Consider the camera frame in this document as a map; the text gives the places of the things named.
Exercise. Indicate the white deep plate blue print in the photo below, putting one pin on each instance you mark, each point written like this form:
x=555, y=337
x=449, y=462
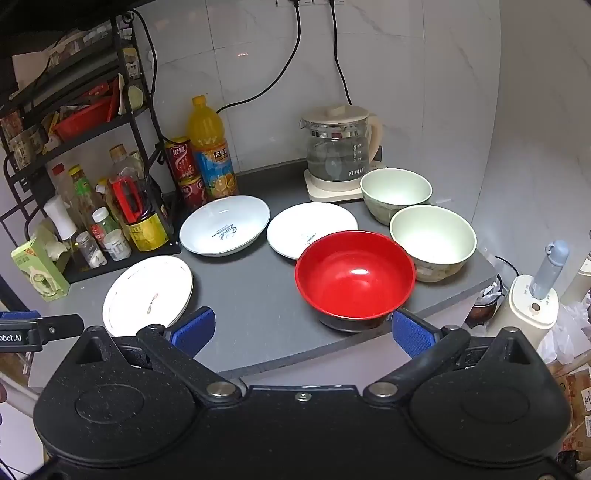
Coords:
x=221, y=228

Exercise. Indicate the white wall socket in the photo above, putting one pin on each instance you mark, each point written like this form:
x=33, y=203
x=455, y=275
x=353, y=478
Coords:
x=309, y=2

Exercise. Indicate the brown cardboard box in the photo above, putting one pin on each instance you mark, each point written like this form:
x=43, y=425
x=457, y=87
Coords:
x=575, y=397

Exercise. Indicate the grey blue bottle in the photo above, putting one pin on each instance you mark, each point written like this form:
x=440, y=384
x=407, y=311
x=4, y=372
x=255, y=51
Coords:
x=549, y=267

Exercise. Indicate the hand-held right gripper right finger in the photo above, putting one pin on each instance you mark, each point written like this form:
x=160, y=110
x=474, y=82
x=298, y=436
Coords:
x=411, y=333

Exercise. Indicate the orange juice bottle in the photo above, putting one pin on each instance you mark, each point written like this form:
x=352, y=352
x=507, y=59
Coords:
x=210, y=147

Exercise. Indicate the pale yellow cloth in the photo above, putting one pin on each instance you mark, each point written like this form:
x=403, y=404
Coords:
x=53, y=240

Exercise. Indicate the pale green bowl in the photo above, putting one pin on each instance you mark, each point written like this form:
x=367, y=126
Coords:
x=395, y=189
x=431, y=237

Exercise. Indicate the white flat plate lined rim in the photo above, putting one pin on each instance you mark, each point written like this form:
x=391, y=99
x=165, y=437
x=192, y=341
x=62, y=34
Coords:
x=147, y=295

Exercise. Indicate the clear oil bottle gold cap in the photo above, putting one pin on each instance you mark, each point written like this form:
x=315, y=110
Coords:
x=121, y=164

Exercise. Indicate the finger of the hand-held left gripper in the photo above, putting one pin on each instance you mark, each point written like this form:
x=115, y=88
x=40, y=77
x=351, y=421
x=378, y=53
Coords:
x=60, y=326

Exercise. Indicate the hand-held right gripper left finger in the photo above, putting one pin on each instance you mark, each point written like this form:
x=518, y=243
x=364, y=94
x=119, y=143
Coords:
x=195, y=328

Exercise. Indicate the green cardboard box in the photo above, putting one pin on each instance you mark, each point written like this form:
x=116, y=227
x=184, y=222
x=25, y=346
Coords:
x=39, y=272

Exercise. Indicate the small clear bottle white cap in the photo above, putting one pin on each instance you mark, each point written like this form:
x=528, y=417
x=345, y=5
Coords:
x=90, y=251

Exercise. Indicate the black metal rack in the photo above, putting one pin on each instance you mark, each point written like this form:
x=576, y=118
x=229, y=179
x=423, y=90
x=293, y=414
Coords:
x=69, y=145

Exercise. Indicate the dark bottle gold neck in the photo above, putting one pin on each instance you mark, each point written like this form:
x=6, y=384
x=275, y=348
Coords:
x=154, y=198

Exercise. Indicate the white cylindrical appliance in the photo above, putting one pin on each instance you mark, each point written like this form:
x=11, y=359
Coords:
x=521, y=318

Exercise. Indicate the red cap clear bottle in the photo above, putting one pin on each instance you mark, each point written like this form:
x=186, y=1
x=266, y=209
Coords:
x=62, y=182

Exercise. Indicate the red bowl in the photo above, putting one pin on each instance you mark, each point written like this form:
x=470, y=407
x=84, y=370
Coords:
x=353, y=277

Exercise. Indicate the glass kettle beige lid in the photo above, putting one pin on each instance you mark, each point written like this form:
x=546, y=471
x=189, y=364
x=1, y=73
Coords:
x=339, y=147

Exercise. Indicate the small white plate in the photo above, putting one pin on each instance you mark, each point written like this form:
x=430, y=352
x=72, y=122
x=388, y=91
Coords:
x=300, y=226

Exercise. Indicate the clear plastic bag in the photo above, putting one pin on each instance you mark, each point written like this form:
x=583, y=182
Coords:
x=570, y=327

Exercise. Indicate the white cylindrical bottle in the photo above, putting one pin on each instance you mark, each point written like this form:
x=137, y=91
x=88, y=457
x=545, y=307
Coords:
x=60, y=217

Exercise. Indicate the white cap jar red label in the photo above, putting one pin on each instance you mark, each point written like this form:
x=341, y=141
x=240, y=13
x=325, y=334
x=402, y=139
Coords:
x=105, y=221

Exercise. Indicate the small white pill bottle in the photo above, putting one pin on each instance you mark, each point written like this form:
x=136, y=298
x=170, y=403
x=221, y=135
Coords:
x=117, y=245

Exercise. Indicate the dark cooker pot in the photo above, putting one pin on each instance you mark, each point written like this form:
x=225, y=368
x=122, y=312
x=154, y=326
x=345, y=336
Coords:
x=485, y=307

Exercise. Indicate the red drink can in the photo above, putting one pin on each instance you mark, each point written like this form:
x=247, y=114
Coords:
x=193, y=191
x=181, y=159

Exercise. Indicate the red plastic basket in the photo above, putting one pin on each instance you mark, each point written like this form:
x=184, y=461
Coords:
x=83, y=120

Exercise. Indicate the yellow cap bottle green label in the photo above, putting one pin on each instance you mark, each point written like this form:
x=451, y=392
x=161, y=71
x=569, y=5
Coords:
x=83, y=189

